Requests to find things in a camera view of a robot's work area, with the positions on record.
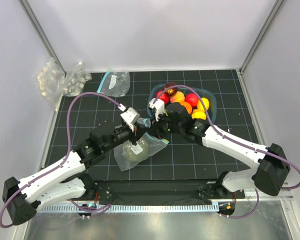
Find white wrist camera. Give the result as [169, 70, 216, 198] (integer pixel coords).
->
[120, 107, 140, 132]
[148, 98, 165, 122]

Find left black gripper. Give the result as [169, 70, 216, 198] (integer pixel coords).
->
[102, 121, 150, 153]

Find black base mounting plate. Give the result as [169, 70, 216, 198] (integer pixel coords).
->
[73, 179, 245, 206]

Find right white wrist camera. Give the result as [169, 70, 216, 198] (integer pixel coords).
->
[148, 98, 165, 122]

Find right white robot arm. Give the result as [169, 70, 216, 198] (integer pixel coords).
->
[148, 98, 291, 198]

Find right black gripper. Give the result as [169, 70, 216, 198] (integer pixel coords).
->
[147, 110, 183, 140]

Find yellow lemon right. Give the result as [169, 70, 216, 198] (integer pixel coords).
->
[196, 97, 210, 112]

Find peach coloured fruit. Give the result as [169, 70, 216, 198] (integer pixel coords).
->
[170, 91, 185, 103]

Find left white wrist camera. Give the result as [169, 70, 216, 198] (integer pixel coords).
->
[120, 107, 140, 132]

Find bag of white pieces right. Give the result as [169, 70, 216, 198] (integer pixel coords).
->
[63, 62, 92, 97]

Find netted green melon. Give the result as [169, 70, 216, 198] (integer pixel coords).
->
[122, 139, 149, 163]

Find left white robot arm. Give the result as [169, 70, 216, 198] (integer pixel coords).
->
[0, 125, 150, 228]

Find orange fruit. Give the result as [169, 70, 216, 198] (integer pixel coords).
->
[180, 101, 193, 114]

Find dark red apple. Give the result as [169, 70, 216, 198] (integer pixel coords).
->
[163, 82, 178, 97]

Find empty zip bag back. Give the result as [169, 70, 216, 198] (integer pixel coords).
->
[96, 70, 131, 98]

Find teal plastic fruit basin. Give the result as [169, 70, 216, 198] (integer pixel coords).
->
[146, 83, 217, 124]

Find bag of white pieces left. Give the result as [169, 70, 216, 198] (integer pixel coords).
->
[37, 57, 65, 112]

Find bright red apple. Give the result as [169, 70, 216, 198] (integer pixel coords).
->
[185, 93, 199, 108]

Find clear zip bag blue zipper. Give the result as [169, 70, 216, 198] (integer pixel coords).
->
[113, 132, 169, 172]

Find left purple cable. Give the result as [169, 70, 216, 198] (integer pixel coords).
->
[0, 91, 127, 229]

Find yellow pear middle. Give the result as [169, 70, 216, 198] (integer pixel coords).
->
[191, 110, 207, 120]

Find bag of white pieces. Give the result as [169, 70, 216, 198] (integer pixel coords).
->
[63, 62, 92, 97]
[37, 57, 65, 112]

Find white slotted cable duct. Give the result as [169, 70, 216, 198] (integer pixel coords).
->
[39, 202, 219, 214]

